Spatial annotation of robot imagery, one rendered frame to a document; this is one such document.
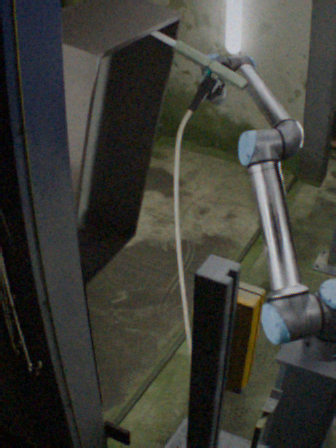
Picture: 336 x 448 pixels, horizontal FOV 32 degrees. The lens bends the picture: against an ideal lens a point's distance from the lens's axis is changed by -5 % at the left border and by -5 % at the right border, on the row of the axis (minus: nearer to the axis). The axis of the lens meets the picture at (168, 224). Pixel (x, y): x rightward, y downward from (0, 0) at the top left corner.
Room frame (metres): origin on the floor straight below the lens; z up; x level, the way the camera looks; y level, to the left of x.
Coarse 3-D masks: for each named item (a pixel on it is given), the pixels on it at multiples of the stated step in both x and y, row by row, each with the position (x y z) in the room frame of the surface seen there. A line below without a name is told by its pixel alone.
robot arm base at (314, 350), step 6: (318, 336) 1.43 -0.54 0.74; (306, 342) 1.46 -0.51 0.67; (312, 342) 1.44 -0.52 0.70; (318, 342) 1.42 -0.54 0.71; (324, 342) 1.41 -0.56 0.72; (330, 342) 1.40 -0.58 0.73; (306, 348) 1.44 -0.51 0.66; (312, 348) 1.42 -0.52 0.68; (318, 348) 1.41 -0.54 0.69; (324, 348) 1.40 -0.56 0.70; (330, 348) 1.40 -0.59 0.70; (312, 354) 1.41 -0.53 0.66; (318, 354) 1.40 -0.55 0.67; (324, 354) 1.39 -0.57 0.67; (330, 354) 1.39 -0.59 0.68; (324, 360) 1.39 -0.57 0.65; (330, 360) 1.38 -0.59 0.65
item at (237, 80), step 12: (156, 36) 2.21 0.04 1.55; (180, 48) 2.15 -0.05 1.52; (192, 48) 2.14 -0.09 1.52; (192, 60) 2.12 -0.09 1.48; (204, 60) 2.11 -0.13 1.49; (216, 72) 2.08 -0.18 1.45; (228, 72) 2.06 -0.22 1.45; (240, 72) 2.08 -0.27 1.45; (204, 84) 2.06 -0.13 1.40; (240, 84) 2.03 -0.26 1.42; (204, 96) 2.04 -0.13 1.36; (192, 108) 2.02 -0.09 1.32
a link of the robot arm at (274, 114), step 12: (228, 60) 2.39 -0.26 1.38; (240, 60) 2.40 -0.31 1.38; (252, 60) 2.42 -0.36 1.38; (252, 72) 2.30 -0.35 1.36; (252, 84) 2.22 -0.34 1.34; (264, 84) 2.21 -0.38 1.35; (252, 96) 2.18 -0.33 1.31; (264, 96) 2.12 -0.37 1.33; (264, 108) 2.07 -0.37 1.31; (276, 108) 2.04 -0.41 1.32; (276, 120) 1.98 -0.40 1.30; (288, 120) 1.94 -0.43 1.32; (288, 132) 1.86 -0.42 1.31; (300, 132) 1.89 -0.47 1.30; (288, 144) 1.82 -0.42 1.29; (300, 144) 1.86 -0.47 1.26; (288, 156) 1.82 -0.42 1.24
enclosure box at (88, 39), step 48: (96, 0) 2.29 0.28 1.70; (144, 0) 2.36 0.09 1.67; (96, 48) 1.82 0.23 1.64; (144, 48) 2.37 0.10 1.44; (96, 96) 2.49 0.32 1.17; (144, 96) 2.37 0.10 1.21; (96, 144) 2.49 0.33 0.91; (144, 144) 2.37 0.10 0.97; (96, 192) 2.50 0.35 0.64; (144, 192) 2.37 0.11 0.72; (96, 240) 2.32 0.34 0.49
